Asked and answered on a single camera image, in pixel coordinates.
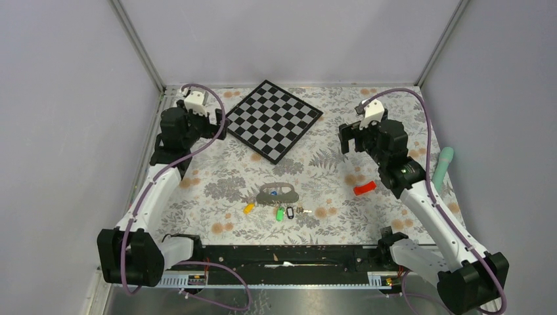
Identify red key tag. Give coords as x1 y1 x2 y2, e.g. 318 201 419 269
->
353 180 377 196

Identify floral table mat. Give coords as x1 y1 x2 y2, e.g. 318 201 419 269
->
139 86 471 247

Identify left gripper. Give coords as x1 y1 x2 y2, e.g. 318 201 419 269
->
177 100 229 148

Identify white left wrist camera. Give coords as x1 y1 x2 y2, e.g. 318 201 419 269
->
175 89 208 117

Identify grey metal key holder plate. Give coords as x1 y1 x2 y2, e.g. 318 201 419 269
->
255 182 311 217

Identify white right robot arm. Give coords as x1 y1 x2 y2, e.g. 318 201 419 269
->
339 119 509 314

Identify mint green handle tool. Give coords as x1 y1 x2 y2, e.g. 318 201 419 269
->
432 147 455 192

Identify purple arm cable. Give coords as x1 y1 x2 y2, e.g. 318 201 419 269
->
120 83 254 312
357 88 508 315

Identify black and silver chessboard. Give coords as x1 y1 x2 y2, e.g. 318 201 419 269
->
227 80 323 165

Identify green key tag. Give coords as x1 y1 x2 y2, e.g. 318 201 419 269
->
275 207 284 222

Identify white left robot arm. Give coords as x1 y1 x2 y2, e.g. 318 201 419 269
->
97 107 228 287

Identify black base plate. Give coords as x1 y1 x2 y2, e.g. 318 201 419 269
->
163 245 406 289

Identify aluminium frame rails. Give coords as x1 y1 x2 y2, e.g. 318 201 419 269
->
89 0 506 315

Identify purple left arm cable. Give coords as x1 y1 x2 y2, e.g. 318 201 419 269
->
120 83 254 312

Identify black key tag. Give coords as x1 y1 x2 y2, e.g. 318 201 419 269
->
286 207 295 219

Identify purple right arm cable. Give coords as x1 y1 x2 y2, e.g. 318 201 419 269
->
357 88 508 315

